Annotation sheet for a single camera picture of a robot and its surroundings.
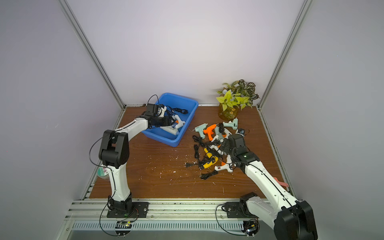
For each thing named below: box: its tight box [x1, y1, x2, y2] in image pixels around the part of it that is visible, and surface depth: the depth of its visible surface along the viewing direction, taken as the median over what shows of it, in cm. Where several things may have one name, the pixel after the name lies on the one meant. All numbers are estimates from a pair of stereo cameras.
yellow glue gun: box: [203, 147, 219, 169], surface depth 89 cm
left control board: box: [115, 220, 133, 238], surface depth 72 cm
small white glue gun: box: [214, 161, 233, 173], surface depth 87 cm
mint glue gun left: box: [194, 123, 208, 139], surface depth 105 cm
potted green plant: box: [216, 79, 261, 121], surface depth 97 cm
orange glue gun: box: [203, 124, 217, 141], surface depth 103 cm
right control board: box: [241, 218, 260, 239], surface depth 71 cm
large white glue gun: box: [160, 114, 185, 136], surface depth 104 cm
